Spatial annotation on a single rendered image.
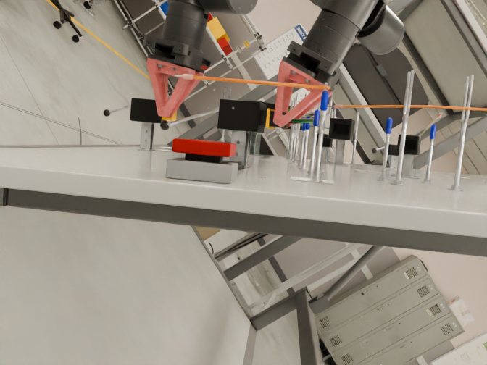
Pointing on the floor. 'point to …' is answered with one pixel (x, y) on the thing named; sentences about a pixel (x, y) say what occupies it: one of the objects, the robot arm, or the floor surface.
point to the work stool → (69, 17)
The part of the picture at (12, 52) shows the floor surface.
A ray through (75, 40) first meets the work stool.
